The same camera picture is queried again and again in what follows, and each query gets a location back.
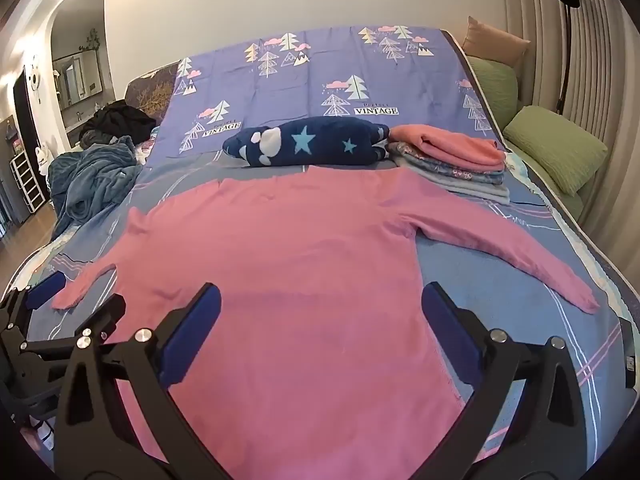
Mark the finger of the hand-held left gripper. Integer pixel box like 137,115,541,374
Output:
0,272,68,332
20,294,127,361

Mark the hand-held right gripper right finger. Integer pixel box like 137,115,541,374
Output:
421,281,601,480

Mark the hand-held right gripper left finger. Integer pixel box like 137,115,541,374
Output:
52,282,223,480

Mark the pink long-sleeve shirt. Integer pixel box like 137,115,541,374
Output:
51,166,601,480

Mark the black clothes pile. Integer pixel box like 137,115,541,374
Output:
80,100,157,147

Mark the blue plaid bedsheet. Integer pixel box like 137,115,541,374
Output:
0,152,640,480

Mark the white shelf rack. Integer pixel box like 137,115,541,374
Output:
10,147,48,213

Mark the blue-grey fleece blanket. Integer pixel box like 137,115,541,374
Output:
47,135,143,236

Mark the grey folded garment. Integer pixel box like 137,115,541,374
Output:
415,170,511,206

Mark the green mattress cover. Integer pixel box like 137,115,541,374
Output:
537,172,586,233

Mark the salmon folded garment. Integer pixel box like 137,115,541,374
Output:
387,124,507,171

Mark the large green pillow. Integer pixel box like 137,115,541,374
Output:
502,106,608,196

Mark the brown patterned bed cover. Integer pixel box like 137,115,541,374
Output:
124,60,181,126

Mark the navy star-print plush blanket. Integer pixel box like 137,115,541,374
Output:
221,116,392,168

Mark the small green pillow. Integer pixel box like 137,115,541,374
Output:
465,55,519,131

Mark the purple tree-print bedsheet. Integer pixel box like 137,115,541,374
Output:
165,25,501,161

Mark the tan pillow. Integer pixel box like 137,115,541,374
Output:
462,16,531,68

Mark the beige pleated curtain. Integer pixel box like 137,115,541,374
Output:
500,0,640,161

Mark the wall mirror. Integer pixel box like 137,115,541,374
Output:
52,50,103,111

